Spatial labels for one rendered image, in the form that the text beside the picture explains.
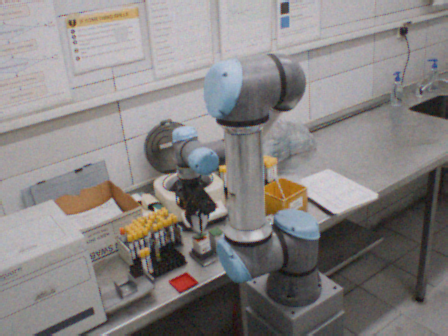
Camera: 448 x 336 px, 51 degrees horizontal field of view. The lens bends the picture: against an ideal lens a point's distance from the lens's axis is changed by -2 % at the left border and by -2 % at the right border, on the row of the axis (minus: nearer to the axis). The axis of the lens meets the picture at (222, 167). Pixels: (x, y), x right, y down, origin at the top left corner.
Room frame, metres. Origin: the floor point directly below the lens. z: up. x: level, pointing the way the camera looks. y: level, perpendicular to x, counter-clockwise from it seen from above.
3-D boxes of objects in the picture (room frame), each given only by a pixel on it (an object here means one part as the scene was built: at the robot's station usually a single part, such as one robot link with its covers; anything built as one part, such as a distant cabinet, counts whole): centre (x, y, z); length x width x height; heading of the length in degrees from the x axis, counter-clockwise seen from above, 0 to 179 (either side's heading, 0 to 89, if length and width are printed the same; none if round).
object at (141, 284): (1.13, 0.34, 0.92); 0.21 x 0.07 x 0.05; 123
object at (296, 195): (1.58, -0.21, 0.93); 0.13 x 0.13 x 0.10; 38
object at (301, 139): (2.18, -0.37, 0.94); 0.20 x 0.17 x 0.14; 106
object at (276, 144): (2.09, -0.22, 0.97); 0.26 x 0.17 x 0.19; 137
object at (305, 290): (1.04, -0.16, 1.00); 0.15 x 0.15 x 0.10
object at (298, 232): (1.03, -0.16, 1.12); 0.13 x 0.12 x 0.14; 113
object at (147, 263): (1.30, 0.24, 0.93); 0.17 x 0.09 x 0.11; 124
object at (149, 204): (1.60, 0.30, 0.92); 0.24 x 0.12 x 0.10; 33
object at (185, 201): (1.35, 0.11, 1.12); 0.09 x 0.08 x 0.12; 34
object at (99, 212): (1.52, 0.47, 0.95); 0.29 x 0.25 x 0.15; 33
